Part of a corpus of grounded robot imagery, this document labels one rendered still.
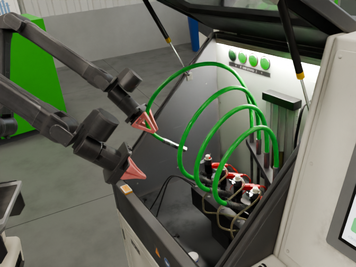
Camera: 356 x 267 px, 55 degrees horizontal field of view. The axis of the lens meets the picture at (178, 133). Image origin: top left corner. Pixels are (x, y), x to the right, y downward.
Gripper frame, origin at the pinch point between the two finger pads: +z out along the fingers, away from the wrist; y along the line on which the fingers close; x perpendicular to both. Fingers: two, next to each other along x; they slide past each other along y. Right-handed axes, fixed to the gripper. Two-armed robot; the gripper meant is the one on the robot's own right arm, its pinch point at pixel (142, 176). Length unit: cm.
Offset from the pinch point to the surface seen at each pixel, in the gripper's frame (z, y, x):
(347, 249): 34, 20, -34
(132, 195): 17.4, -20.2, 29.9
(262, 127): 17.3, 29.5, -5.3
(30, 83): -10, -90, 334
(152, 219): 20.3, -17.5, 13.6
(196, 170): 11.7, 9.1, -1.4
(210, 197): 33.5, -0.6, 13.3
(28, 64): -23, -72, 334
